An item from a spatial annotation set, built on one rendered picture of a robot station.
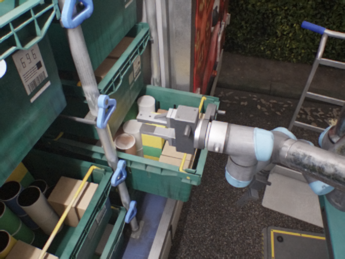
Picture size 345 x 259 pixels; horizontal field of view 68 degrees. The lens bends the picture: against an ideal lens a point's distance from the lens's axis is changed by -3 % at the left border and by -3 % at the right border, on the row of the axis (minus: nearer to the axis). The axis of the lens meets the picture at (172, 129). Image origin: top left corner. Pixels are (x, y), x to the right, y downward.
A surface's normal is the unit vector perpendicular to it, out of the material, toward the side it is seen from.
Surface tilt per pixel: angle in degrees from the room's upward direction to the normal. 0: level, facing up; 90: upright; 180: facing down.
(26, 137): 92
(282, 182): 0
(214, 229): 0
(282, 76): 8
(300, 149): 33
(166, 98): 87
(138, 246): 0
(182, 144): 94
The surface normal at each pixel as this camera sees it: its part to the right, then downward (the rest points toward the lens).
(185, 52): -0.27, 0.70
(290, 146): -0.57, -0.61
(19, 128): 0.96, 0.19
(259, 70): -0.07, -0.58
